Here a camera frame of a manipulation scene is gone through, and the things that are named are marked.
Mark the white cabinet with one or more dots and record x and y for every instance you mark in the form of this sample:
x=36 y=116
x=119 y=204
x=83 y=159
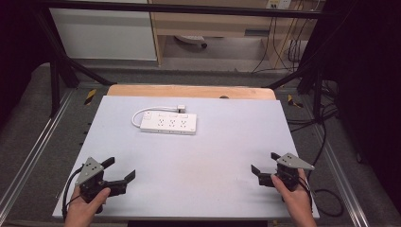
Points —
x=104 y=34

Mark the black curtain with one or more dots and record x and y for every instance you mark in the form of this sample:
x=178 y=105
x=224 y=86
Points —
x=15 y=47
x=369 y=94

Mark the white power strip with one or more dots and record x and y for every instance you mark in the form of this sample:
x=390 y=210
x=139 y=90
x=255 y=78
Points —
x=168 y=123

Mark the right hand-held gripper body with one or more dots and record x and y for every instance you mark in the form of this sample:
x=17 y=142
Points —
x=291 y=162

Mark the black metal frame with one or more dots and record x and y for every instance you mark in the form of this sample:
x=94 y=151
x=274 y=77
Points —
x=176 y=8

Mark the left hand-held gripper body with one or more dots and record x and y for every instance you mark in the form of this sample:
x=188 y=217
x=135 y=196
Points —
x=90 y=171

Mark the white wall socket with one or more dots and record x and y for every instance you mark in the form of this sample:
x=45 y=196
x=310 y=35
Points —
x=279 y=3

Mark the white table board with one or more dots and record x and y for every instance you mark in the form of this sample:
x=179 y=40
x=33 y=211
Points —
x=201 y=164

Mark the wooden desk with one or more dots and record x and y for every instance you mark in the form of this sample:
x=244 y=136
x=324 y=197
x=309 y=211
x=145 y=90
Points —
x=208 y=23

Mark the aluminium floor rail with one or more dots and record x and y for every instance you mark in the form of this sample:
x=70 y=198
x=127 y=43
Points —
x=343 y=176
x=34 y=151

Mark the grey chair base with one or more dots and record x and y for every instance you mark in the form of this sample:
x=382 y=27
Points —
x=192 y=39

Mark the person's right hand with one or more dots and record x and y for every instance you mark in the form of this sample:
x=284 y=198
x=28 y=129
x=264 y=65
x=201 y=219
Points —
x=298 y=200

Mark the white power plug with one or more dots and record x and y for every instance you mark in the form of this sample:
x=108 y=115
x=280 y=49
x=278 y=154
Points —
x=181 y=108

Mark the yellow black tape strip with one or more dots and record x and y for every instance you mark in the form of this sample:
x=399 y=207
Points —
x=293 y=101
x=90 y=97

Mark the person's left hand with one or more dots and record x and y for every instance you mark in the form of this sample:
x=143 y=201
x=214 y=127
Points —
x=82 y=209

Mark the wooden table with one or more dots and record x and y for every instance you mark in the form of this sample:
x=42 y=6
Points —
x=189 y=91

